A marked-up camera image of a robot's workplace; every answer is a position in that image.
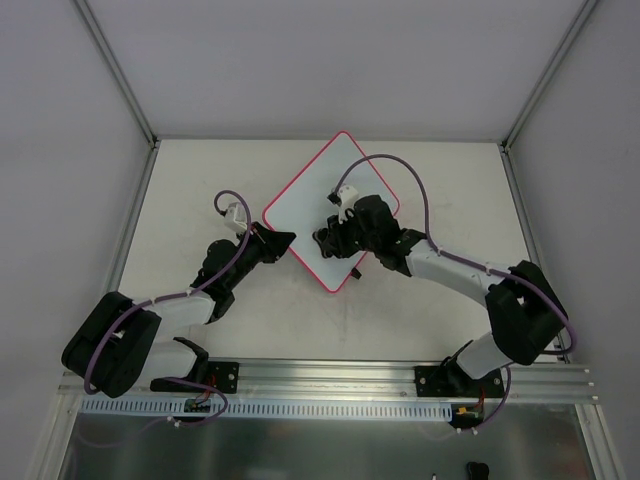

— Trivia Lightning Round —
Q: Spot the black bone-shaped eraser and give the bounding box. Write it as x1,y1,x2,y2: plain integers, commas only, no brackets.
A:
312,228,333,259

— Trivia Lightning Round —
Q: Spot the pink framed whiteboard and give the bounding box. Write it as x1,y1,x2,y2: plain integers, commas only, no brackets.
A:
262,130,401,295

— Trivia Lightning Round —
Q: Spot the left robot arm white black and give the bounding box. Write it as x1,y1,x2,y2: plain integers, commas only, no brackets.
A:
61,222,296,398

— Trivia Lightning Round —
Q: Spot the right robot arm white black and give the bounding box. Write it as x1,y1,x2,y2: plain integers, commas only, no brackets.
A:
313,191,569,397

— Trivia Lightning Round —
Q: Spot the black object bottom edge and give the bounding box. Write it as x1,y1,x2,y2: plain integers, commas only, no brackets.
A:
466,462,490,480

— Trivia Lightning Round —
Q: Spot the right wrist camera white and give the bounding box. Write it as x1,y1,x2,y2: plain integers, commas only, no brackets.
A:
327,185,360,223

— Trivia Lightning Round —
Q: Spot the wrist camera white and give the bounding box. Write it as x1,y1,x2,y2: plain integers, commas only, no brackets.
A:
222,202,250,235
327,185,360,223

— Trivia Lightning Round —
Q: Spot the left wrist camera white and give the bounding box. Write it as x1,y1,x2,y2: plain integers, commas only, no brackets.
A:
222,202,250,235

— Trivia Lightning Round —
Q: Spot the aluminium mounting rail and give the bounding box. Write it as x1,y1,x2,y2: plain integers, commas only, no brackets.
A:
57,353,600,404

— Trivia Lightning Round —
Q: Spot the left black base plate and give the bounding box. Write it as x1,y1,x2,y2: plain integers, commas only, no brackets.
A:
206,361,240,394

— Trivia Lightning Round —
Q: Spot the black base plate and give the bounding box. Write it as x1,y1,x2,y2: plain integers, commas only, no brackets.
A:
206,361,240,394
414,365,505,399

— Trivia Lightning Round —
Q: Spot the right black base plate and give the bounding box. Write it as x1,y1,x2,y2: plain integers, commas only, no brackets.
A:
414,365,505,399

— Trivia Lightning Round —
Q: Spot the white slotted cable duct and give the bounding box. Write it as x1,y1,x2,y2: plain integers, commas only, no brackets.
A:
80,396,453,423

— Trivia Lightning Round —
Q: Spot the left aluminium frame post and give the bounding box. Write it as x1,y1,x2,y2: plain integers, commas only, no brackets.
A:
73,0,160,149

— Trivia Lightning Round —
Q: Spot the aluminium frame post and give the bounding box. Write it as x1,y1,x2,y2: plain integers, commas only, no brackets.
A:
73,0,160,149
501,0,600,150

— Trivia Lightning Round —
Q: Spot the right aluminium frame post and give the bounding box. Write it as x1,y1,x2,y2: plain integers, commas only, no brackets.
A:
501,0,600,150

